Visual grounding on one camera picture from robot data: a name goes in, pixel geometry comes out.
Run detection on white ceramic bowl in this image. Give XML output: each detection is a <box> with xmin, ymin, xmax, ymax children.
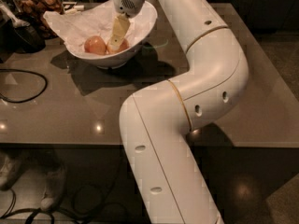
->
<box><xmin>64</xmin><ymin>0</ymin><xmax>159</xmax><ymax>70</ymax></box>

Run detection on black cable on table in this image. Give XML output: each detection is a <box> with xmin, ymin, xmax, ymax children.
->
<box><xmin>0</xmin><ymin>68</ymin><xmax>49</xmax><ymax>105</ymax></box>

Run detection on black cables on floor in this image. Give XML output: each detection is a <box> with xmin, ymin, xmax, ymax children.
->
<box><xmin>0</xmin><ymin>159</ymin><xmax>129</xmax><ymax>224</ymax></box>

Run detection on small white items behind bowl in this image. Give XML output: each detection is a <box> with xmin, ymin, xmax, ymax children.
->
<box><xmin>63</xmin><ymin>2</ymin><xmax>85</xmax><ymax>13</ymax></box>

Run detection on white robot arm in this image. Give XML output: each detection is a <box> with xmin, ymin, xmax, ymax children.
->
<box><xmin>113</xmin><ymin>0</ymin><xmax>249</xmax><ymax>224</ymax></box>

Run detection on white sneaker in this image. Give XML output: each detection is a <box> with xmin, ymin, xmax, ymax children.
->
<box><xmin>0</xmin><ymin>156</ymin><xmax>22</xmax><ymax>191</ymax></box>
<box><xmin>40</xmin><ymin>165</ymin><xmax>66</xmax><ymax>212</ymax></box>

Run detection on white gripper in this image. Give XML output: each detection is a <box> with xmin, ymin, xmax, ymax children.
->
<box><xmin>108</xmin><ymin>0</ymin><xmax>144</xmax><ymax>48</ymax></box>

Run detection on white sneaker right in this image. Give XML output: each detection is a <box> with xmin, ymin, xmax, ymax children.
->
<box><xmin>40</xmin><ymin>165</ymin><xmax>66</xmax><ymax>212</ymax></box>

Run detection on red apple left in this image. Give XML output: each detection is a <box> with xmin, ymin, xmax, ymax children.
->
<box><xmin>84</xmin><ymin>35</ymin><xmax>107</xmax><ymax>55</ymax></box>

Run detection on white sneaker left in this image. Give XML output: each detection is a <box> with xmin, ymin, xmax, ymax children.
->
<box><xmin>0</xmin><ymin>156</ymin><xmax>22</xmax><ymax>191</ymax></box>

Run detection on glass jar of nuts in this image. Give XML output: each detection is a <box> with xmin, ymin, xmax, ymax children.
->
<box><xmin>13</xmin><ymin>0</ymin><xmax>64</xmax><ymax>39</ymax></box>

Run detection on white tissue paper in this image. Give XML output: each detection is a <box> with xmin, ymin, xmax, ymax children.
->
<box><xmin>44</xmin><ymin>0</ymin><xmax>157</xmax><ymax>55</ymax></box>

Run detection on yellow-red apple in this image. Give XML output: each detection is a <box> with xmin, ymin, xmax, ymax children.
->
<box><xmin>107</xmin><ymin>39</ymin><xmax>129</xmax><ymax>54</ymax></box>

